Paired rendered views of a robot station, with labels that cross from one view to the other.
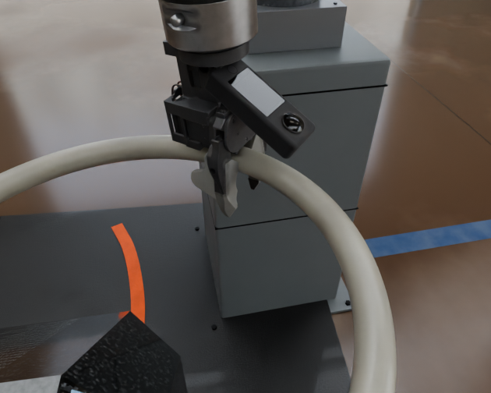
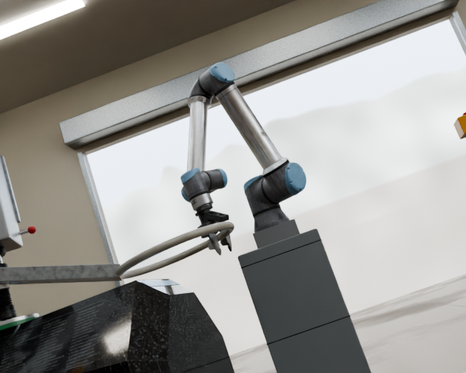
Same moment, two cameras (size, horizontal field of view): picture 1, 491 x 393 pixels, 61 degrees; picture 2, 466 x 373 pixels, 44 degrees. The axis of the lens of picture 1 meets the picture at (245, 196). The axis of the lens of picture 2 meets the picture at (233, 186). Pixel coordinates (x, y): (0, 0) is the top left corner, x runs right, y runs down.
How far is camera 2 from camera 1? 2.05 m
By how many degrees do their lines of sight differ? 54
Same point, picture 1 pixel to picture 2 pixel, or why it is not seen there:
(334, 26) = (293, 228)
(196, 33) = (196, 203)
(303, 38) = (281, 236)
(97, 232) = not seen: outside the picture
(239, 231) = (282, 344)
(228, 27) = (202, 200)
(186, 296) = not seen: outside the picture
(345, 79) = (299, 242)
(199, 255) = not seen: outside the picture
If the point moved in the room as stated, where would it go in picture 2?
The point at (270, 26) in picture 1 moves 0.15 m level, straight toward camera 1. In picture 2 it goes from (264, 235) to (254, 235)
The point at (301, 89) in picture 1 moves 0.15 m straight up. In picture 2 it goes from (280, 251) to (269, 221)
